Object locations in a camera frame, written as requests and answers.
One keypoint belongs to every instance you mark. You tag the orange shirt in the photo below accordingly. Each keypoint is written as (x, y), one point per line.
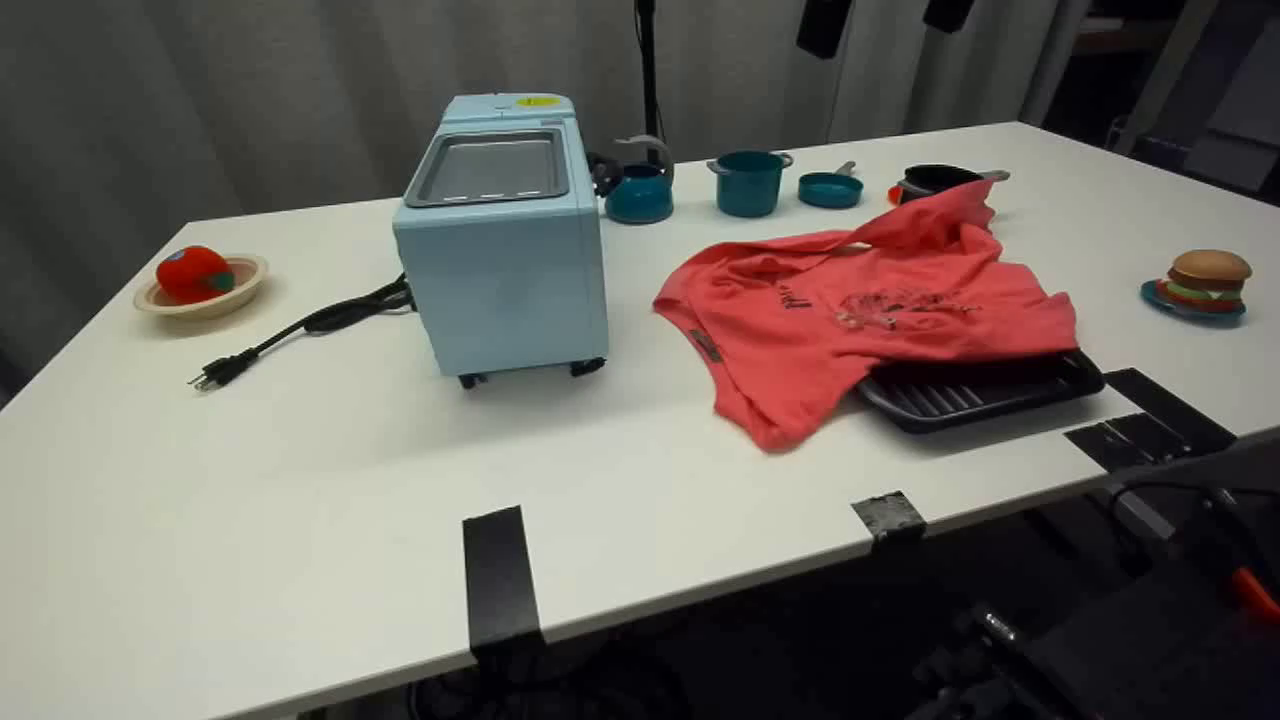
(793, 327)

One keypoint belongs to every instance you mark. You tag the teal toy kettle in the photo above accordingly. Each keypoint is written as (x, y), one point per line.
(634, 195)

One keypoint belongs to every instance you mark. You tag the light blue toaster oven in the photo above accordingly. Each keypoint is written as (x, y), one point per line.
(503, 236)

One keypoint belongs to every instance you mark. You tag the teal toy pot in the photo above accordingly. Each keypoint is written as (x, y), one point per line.
(751, 183)

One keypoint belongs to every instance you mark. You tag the teal pot lid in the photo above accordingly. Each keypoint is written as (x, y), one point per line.
(835, 190)

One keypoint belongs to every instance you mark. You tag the black baking tray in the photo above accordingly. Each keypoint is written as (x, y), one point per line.
(930, 395)

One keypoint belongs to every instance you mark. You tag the black tape strip left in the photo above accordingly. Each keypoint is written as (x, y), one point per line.
(498, 587)

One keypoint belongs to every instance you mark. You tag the black tape square middle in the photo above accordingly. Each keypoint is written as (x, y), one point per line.
(890, 516)

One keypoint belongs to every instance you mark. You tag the black stand pole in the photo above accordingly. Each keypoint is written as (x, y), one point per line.
(647, 44)

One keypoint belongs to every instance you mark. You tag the beige plate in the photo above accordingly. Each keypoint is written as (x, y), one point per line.
(160, 309)

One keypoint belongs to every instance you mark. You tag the red toy tomato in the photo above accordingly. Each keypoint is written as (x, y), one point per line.
(192, 275)

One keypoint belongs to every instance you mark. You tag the teal small plate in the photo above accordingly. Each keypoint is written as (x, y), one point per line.
(1208, 318)

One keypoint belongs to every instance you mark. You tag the black tape patch right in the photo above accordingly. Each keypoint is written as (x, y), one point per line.
(1162, 429)

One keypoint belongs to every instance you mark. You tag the toy hamburger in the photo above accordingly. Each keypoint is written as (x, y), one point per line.
(1208, 277)

